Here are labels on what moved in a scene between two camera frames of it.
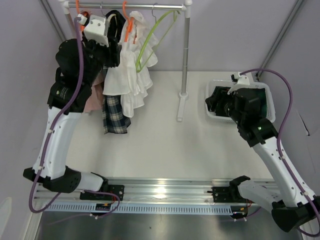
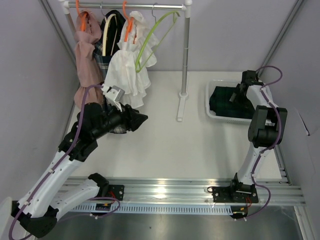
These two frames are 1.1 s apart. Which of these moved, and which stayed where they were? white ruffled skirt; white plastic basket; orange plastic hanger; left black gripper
Moved: left black gripper
Stayed: white ruffled skirt; white plastic basket; orange plastic hanger
